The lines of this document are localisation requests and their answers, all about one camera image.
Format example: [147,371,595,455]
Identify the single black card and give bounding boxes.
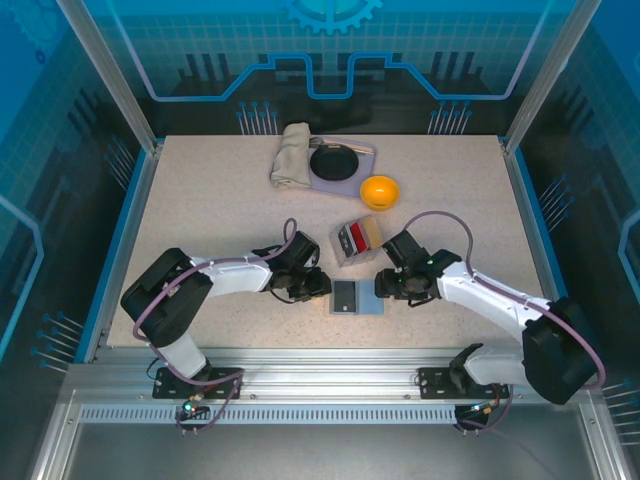
[333,281,359,314]

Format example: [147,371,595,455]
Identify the clear acrylic card box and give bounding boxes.
[328,214,386,269]

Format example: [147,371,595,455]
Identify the stack of gold cards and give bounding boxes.
[360,215,384,249]

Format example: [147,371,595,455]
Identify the stack of red cards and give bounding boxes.
[349,221,371,251]

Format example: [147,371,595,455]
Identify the orange bowl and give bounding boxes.
[359,174,401,211]

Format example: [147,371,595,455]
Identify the black round plate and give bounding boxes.
[308,144,360,182]

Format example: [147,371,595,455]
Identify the lavender tray mat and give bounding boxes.
[309,135,379,197]

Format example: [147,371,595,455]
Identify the beige folded cloth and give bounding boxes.
[269,122,314,190]

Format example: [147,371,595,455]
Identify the aluminium mounting rail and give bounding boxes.
[64,347,599,406]

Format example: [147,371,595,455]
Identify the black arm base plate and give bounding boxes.
[417,366,511,401]
[152,367,245,401]

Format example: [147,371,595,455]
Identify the slotted cable duct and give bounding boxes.
[78,405,459,426]

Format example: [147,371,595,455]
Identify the aluminium frame post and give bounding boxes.
[54,0,164,154]
[502,0,606,154]

